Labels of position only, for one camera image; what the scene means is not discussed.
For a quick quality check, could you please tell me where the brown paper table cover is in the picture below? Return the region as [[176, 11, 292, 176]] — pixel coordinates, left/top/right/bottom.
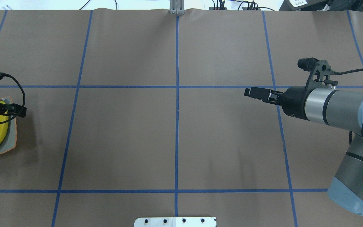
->
[[0, 9, 363, 227]]

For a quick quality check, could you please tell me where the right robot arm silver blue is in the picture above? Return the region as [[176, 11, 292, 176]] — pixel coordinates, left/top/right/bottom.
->
[[244, 82, 363, 216]]

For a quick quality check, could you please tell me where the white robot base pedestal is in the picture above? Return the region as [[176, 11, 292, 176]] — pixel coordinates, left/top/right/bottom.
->
[[134, 217, 217, 227]]

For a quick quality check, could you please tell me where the grey metal frame post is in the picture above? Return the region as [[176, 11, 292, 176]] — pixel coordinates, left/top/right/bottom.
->
[[169, 0, 185, 15]]

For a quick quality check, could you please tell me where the grey square plate orange rim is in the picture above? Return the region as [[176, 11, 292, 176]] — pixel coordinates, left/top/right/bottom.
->
[[0, 119, 17, 155]]

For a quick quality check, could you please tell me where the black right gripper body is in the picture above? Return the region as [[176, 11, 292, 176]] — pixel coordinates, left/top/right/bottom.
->
[[278, 86, 308, 120]]

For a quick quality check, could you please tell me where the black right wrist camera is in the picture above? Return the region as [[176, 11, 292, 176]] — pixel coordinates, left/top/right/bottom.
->
[[297, 57, 338, 92]]

